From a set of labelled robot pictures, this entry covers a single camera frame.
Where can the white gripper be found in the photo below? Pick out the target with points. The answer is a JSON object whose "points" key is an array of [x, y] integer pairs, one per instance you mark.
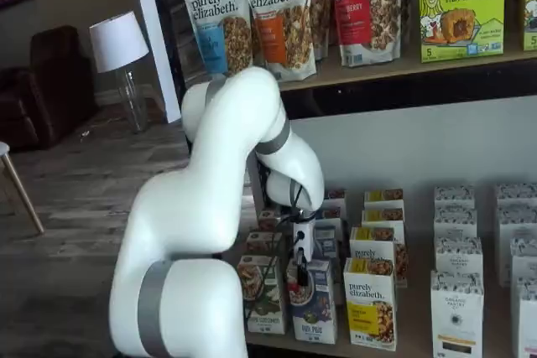
{"points": [[304, 238]]}

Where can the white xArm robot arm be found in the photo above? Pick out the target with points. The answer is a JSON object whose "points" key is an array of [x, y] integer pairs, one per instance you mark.
{"points": [[201, 207]]}

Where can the green apple cinnamon oatmeal box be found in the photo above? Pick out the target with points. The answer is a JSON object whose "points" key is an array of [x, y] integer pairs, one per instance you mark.
{"points": [[260, 242], [256, 291], [268, 219]]}

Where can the yellow purely elizabeth box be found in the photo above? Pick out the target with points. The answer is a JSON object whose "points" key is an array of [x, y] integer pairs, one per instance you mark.
{"points": [[384, 198], [384, 217], [373, 245], [369, 307]]}

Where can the white organic pantry box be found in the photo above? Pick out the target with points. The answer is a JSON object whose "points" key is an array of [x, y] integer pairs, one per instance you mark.
{"points": [[454, 195], [456, 221], [528, 324], [518, 219], [457, 316], [525, 261], [517, 193], [458, 255]]}

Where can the green Bobo's apple pie box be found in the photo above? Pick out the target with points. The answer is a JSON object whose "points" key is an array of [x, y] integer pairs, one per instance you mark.
{"points": [[461, 6]]}

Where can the yellow Bobo's box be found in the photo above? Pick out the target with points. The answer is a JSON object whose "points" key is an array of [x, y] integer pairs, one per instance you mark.
{"points": [[530, 1]]}

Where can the black metal shelving unit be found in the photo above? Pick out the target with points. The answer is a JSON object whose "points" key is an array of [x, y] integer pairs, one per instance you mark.
{"points": [[377, 94]]}

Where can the white granola bag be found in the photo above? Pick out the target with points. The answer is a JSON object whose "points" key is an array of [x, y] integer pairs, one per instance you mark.
{"points": [[321, 6]]}

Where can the orange label granola bag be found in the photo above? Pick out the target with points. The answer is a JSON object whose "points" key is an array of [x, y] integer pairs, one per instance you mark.
{"points": [[272, 1]]}

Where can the blue label granola bag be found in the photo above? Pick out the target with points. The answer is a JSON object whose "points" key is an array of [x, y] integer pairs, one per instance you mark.
{"points": [[210, 10]]}

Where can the white stool wooden legs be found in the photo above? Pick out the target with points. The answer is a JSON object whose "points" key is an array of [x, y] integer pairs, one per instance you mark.
{"points": [[21, 194]]}

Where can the white shade glass lamp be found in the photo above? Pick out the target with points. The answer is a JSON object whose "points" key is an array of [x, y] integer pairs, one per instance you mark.
{"points": [[117, 39]]}

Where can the brown leather armchair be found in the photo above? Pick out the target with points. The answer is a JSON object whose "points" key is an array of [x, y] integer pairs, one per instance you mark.
{"points": [[46, 89]]}

